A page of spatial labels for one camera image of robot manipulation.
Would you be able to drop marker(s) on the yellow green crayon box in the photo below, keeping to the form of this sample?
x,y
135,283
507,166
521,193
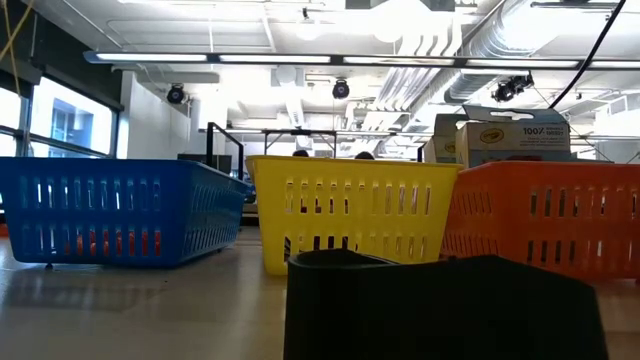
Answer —
x,y
440,147
510,142

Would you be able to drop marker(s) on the black rubber wristband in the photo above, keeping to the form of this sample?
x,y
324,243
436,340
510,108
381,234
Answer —
x,y
440,310

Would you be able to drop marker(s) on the large office window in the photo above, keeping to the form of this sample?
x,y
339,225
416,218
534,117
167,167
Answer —
x,y
70,120

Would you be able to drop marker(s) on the person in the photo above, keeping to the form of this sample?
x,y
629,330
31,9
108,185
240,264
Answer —
x,y
300,153
364,156

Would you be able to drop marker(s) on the yellow plastic basket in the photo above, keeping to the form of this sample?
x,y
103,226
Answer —
x,y
350,220

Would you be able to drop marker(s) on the long ceiling light strip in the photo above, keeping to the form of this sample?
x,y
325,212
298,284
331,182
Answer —
x,y
275,58

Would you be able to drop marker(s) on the blue plastic basket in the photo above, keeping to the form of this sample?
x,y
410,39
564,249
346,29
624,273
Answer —
x,y
120,217

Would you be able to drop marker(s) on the black ceiling spotlight cluster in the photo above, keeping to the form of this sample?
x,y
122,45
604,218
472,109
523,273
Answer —
x,y
510,87

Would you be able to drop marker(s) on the orange plastic basket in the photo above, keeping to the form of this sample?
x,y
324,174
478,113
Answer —
x,y
550,225

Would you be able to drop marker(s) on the black metal background frame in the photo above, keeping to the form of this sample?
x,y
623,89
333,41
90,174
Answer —
x,y
300,132

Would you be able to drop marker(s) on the silver spiral ventilation duct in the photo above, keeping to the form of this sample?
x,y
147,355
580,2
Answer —
x,y
495,40

